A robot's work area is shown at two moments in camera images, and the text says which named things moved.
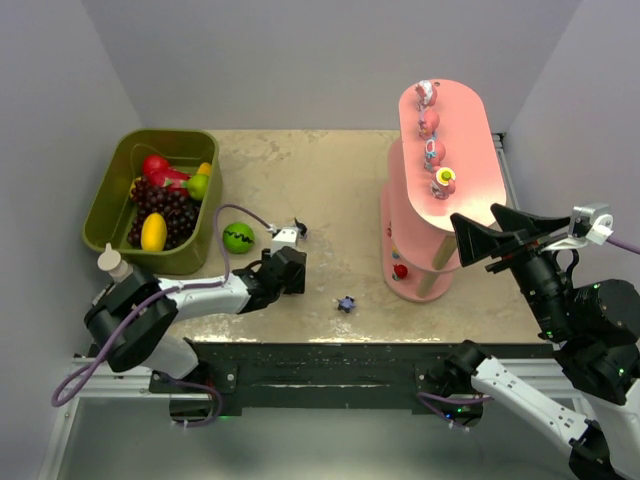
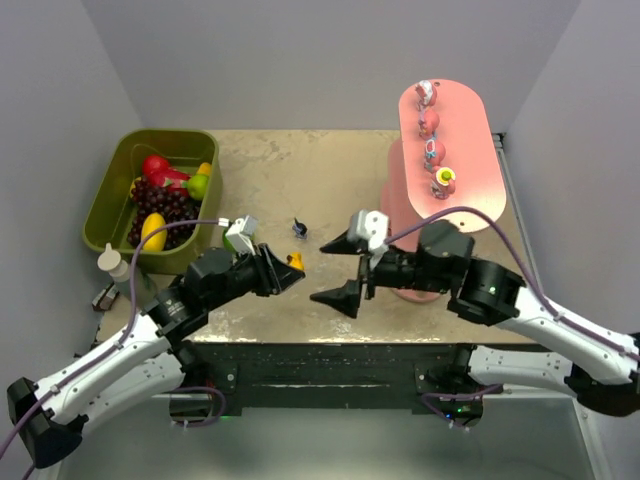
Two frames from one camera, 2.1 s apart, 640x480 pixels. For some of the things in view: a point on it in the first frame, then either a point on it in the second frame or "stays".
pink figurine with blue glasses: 434,154 stays
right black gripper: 513,248 to 364,271
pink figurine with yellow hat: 444,183 stays
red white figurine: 426,94 stays
